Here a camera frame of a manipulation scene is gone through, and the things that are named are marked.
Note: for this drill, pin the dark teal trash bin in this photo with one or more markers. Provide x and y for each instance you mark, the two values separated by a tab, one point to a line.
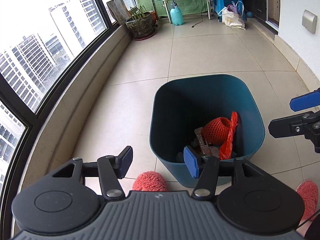
183	105

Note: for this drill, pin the cardboard sheet by window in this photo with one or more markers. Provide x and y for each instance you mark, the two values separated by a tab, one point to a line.
118	11

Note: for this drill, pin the teal spray bottle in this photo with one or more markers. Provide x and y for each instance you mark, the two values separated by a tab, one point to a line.
176	14

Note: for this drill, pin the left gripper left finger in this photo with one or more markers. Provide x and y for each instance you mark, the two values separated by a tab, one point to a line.
110	170

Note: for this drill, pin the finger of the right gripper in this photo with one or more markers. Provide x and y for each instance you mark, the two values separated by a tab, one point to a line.
294	125
305	101

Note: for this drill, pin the white shopping bag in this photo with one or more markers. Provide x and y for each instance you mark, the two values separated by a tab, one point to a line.
232	15

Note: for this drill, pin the left red fuzzy slipper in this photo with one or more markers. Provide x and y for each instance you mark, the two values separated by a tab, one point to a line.
150	181

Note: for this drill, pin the white bench rack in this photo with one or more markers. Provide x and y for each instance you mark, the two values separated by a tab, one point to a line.
187	7

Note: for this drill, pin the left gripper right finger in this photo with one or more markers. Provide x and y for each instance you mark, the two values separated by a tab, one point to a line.
205	169

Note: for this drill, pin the right red fuzzy slipper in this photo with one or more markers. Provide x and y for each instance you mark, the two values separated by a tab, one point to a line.
308	190

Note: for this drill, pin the potted plant in pot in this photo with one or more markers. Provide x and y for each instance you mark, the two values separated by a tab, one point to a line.
142	24

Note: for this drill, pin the long beige paper wrapper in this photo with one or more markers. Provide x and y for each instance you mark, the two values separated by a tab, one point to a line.
205	150

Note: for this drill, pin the red fuzzy slipper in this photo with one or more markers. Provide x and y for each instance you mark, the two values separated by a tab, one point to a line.
308	190
150	181

